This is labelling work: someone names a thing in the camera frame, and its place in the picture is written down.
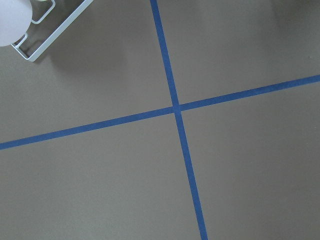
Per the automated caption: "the white wire cup rack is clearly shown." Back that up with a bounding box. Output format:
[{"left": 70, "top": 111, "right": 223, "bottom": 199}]
[{"left": 11, "top": 0, "right": 93, "bottom": 62}]

